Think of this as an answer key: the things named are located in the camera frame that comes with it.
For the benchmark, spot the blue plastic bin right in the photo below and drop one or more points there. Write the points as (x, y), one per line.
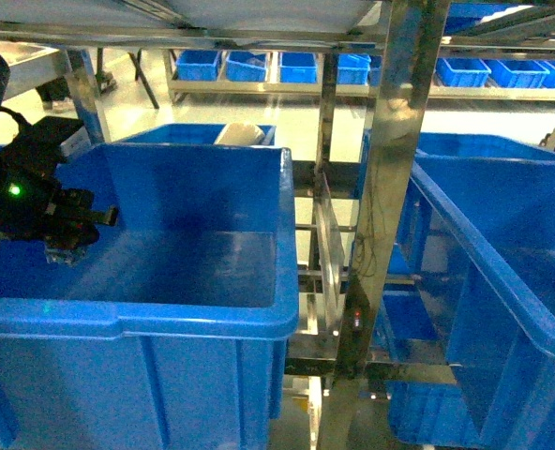
(478, 235)

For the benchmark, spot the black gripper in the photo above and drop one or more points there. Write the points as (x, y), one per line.
(33, 204)

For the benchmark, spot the stainless steel upright post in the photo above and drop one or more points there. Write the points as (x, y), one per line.
(411, 48)

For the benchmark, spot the blue plastic bin centre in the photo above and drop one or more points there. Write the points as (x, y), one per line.
(172, 332)

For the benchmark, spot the background shelf with bins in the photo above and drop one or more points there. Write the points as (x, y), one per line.
(301, 74)

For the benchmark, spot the blue plastic bin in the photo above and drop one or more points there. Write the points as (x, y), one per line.
(478, 235)
(172, 332)

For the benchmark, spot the blue bin behind centre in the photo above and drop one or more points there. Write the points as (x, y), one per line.
(241, 134)

